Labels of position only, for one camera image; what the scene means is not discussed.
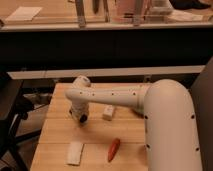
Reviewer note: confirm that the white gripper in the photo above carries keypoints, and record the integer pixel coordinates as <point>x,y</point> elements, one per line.
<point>78,109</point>

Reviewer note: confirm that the yellow black eraser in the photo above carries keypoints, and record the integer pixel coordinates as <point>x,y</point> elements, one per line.
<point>83,119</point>

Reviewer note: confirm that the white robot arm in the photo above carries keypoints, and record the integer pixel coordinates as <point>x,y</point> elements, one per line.
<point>171,134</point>

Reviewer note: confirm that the white sponge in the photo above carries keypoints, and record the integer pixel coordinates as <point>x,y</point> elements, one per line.
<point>74,153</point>

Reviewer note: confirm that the white cylinder block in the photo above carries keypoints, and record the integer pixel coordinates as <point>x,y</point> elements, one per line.
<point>108,112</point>

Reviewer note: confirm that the black office chair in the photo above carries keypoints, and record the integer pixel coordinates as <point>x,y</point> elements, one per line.
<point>14,107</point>

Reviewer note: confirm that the white paper sheet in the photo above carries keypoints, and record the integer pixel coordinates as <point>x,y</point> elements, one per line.
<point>24,14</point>

